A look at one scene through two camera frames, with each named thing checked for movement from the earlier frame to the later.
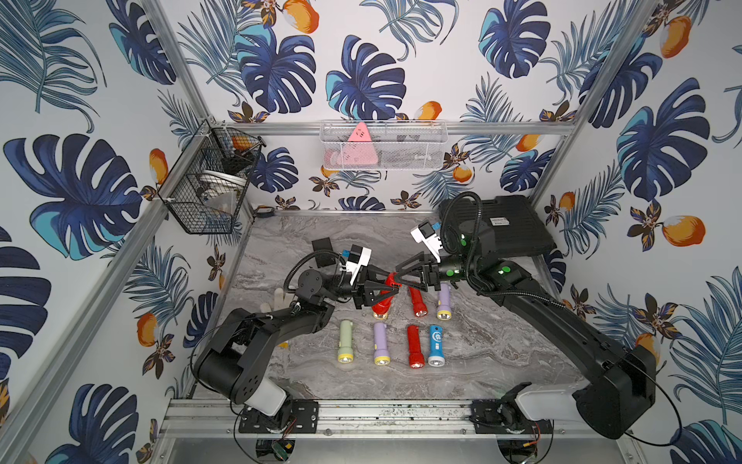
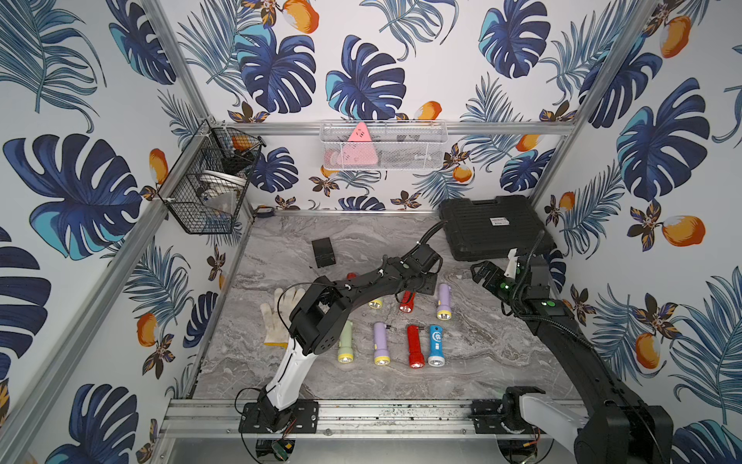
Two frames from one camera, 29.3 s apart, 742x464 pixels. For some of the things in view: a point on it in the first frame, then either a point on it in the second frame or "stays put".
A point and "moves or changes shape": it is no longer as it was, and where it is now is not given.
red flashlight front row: (415, 357) stays put
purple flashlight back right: (443, 312) stays put
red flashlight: (420, 309) moves or changes shape
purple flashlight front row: (382, 356) stays put
